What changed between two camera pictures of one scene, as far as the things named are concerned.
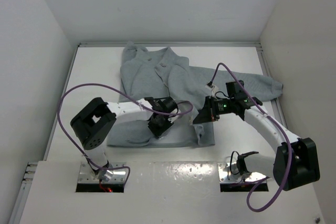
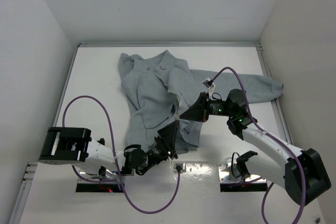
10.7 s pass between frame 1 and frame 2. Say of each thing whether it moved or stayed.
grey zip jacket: moved
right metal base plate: stayed
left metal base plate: stayed
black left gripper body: moved
